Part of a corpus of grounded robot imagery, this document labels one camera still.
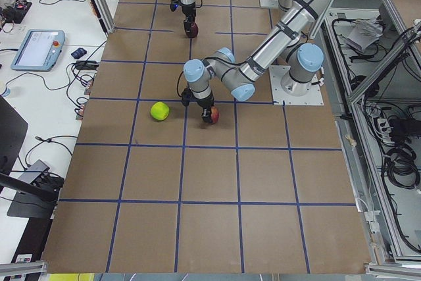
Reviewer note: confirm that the dark purple apple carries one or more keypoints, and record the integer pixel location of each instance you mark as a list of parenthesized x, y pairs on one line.
[(194, 30)]

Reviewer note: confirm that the green apple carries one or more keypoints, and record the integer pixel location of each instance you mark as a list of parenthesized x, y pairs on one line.
[(160, 111)]

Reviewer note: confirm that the left teach pendant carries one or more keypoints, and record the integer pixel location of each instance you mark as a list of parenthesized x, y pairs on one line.
[(39, 50)]

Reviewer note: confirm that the red apple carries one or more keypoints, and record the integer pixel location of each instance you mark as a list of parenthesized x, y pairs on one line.
[(215, 115)]

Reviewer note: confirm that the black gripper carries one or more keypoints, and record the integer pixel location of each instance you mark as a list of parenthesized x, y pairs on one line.
[(189, 10), (204, 102)]

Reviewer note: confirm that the dark blue pouch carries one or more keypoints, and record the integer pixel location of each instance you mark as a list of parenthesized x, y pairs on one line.
[(78, 53)]

